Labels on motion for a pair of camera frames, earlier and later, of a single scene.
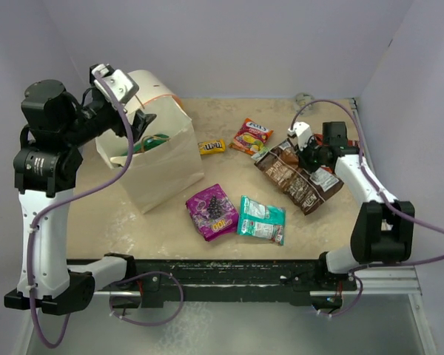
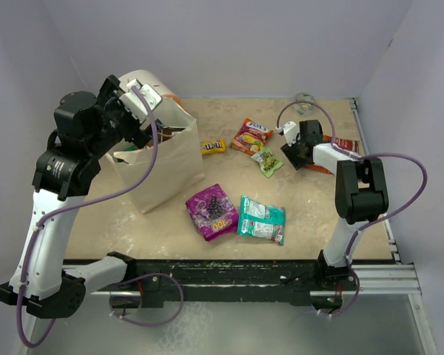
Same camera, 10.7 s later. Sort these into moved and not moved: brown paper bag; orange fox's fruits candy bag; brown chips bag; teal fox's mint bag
Moved: brown chips bag
Not moved: orange fox's fruits candy bag; teal fox's mint bag; brown paper bag
